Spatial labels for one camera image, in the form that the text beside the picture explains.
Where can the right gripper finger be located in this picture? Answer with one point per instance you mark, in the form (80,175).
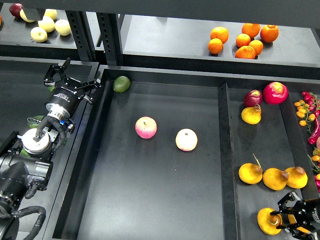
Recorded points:
(282,204)
(297,232)

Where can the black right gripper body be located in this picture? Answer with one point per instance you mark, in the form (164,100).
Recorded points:
(308,212)

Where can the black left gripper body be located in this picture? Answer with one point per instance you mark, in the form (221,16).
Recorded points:
(65,99)

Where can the yellow pear under arm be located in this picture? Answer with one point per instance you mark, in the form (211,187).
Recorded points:
(275,179)

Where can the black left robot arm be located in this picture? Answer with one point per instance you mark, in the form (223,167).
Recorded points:
(26,160)

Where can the green avocado upper left tray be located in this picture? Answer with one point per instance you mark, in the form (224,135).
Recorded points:
(51,88)

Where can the green avocado at tray corner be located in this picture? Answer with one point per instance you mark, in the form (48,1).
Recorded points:
(121,84)

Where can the green avocado left group top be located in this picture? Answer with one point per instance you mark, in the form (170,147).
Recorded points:
(37,118)

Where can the green avocado group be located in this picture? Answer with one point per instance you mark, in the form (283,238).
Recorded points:
(37,118)
(24,153)

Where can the yellow pear with stem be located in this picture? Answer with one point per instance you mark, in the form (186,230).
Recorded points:
(251,173)

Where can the green avocado left group lower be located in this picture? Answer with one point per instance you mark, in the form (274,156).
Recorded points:
(24,153)

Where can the pale yellow apple front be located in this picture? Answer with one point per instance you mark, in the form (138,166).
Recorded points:
(38,34)

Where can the pale yellow apple right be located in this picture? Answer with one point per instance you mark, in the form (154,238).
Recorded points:
(62,26)

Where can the black shelf upright left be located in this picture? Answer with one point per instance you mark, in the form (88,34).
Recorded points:
(81,33)

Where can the black shelf upright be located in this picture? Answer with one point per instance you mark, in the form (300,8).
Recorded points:
(81,33)
(110,34)

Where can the pale yellow apple middle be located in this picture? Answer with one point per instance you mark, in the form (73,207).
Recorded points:
(47,24)

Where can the black shelf upright right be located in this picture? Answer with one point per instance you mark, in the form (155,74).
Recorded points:
(110,34)

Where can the pale yellow apple back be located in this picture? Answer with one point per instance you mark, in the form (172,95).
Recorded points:
(52,13)

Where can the pink red apple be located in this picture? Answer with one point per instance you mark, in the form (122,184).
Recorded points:
(146,127)

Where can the red chili pepper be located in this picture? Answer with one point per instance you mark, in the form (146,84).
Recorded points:
(312,140)

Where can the pale yellow apple slice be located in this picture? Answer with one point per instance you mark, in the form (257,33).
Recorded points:
(25,17)

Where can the dark red apple shelf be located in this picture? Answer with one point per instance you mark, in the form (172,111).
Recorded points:
(15,9)

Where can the cherry tomato bunch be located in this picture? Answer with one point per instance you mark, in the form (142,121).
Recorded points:
(307,108)

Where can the black centre tray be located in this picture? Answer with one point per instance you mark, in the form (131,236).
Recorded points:
(149,189)

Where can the pale yellow pink apple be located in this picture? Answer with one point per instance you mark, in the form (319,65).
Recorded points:
(186,140)

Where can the dark red apple right tray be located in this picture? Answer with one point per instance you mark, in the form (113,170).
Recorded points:
(252,98)

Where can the orange lower left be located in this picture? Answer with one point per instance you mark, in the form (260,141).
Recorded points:
(215,46)

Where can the orange top left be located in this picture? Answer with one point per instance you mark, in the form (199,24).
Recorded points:
(220,33)

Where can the small orange middle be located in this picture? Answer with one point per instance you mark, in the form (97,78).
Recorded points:
(242,40)

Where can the orange front lowest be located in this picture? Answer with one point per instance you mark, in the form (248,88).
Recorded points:
(245,52)

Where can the orange right middle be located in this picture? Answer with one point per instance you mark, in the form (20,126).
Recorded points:
(257,45)

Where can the orange top middle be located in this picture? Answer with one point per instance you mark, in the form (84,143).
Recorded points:
(251,29)

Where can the orange top right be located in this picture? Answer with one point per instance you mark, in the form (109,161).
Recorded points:
(269,33)

